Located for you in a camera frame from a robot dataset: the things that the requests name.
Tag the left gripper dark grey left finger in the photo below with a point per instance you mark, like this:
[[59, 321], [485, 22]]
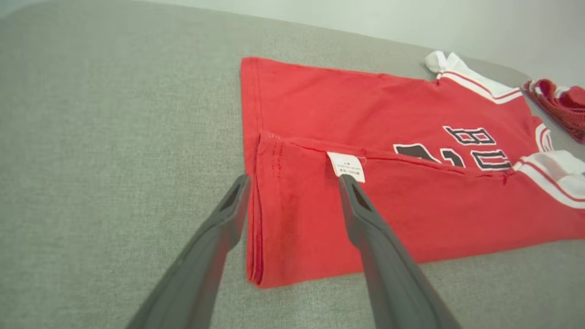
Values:
[[201, 269]]

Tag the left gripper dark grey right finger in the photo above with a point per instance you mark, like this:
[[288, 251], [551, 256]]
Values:
[[393, 283]]

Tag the red jersey with black lettering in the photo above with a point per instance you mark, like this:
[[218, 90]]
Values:
[[347, 105]]

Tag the red shorts with white trim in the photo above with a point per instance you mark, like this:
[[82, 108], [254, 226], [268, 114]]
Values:
[[564, 107]]

